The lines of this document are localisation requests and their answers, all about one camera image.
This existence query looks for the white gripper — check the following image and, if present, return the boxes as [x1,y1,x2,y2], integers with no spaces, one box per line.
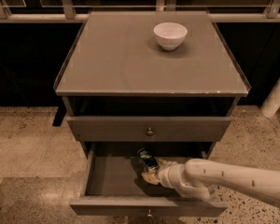
[141,159,185,189]

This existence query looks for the green soda can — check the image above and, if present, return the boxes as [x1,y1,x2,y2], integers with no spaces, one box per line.
[137,148,159,173]

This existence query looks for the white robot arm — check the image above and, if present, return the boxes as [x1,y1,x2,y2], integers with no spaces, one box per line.
[140,156,280,208]

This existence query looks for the brass top drawer knob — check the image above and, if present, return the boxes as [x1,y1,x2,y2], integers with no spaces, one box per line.
[147,127,154,136]

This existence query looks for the brass drawer knob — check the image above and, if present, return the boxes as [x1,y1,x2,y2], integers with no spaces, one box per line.
[147,210,153,217]
[147,127,154,136]

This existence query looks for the brass middle drawer knob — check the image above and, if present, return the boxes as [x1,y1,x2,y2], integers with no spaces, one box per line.
[147,210,153,217]

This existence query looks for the open grey middle drawer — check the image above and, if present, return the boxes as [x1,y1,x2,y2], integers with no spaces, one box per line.
[70,142,228,217]

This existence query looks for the grey drawer cabinet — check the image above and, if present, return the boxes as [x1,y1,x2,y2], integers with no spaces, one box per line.
[52,10,251,159]

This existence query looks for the grey top drawer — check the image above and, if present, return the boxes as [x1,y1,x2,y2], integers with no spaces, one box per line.
[67,116,231,142]

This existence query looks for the white ceramic bowl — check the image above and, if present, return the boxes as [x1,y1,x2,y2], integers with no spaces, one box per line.
[153,22,188,50]

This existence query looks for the white pillar post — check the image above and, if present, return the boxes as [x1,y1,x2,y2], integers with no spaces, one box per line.
[260,78,280,119]

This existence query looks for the metal railing frame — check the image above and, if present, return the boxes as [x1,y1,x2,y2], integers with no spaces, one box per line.
[0,0,280,22]

